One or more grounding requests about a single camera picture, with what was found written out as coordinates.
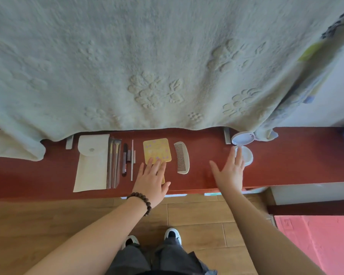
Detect person's black white shoe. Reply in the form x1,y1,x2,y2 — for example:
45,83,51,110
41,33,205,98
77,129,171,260
164,228,182,247
122,235,140,250

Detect dark wooden door frame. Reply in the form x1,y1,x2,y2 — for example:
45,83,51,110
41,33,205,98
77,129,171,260
266,199,344,217

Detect person's left hand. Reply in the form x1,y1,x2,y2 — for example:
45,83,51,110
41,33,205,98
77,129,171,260
131,158,171,209

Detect pale green embossed towel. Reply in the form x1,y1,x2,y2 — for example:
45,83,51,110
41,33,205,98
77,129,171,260
0,0,344,162

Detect person's right forearm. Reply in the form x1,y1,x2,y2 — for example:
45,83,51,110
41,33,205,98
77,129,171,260
222,189,326,275

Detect person's left forearm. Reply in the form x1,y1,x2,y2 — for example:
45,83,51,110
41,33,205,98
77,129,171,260
24,199,148,275

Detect red embossed carpet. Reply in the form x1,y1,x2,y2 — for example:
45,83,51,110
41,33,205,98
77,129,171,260
274,215,344,275

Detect dark grey trousers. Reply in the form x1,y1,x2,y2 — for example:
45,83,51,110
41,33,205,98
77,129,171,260
104,237,218,275

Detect person's left black white shoe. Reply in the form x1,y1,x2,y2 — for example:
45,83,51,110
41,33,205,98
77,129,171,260
122,235,140,250

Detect white round compact case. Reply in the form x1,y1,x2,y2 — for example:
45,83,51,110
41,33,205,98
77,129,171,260
231,131,256,167

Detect blue patterned towel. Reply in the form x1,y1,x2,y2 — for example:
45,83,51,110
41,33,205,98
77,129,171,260
253,2,344,142

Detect dark brown makeup pencil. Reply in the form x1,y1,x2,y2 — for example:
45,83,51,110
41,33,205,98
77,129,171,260
122,143,129,177

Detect red wooden table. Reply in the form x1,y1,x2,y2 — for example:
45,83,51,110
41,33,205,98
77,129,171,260
0,123,344,201

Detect person's right hand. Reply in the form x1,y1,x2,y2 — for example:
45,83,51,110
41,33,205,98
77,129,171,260
209,146,246,195

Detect brown wooden bead bracelet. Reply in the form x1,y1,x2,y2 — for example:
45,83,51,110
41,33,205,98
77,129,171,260
127,192,152,217

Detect cream plastic comb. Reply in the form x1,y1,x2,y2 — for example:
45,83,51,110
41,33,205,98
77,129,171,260
174,141,190,175

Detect cream snap pouch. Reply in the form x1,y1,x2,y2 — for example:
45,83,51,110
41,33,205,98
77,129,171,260
73,134,110,193

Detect person's right black white shoe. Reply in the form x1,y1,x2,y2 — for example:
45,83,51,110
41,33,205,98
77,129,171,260
164,228,182,247

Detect yellow hand mirror makeup tool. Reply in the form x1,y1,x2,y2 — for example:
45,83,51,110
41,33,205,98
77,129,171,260
143,138,172,184

